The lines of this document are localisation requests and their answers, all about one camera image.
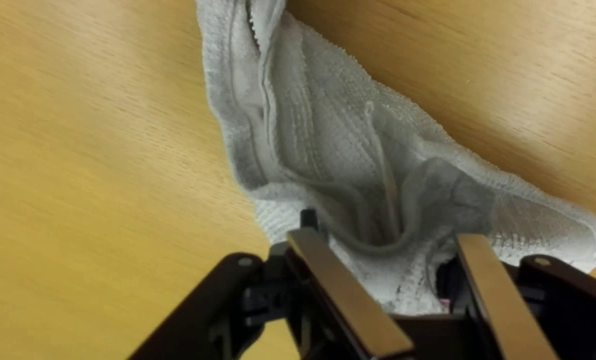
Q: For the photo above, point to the white terry towel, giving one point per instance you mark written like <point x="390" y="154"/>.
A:
<point x="306" y="126"/>

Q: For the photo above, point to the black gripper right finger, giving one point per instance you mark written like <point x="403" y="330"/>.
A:
<point x="540" y="308"/>

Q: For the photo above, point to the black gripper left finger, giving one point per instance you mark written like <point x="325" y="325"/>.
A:
<point x="301" y="283"/>

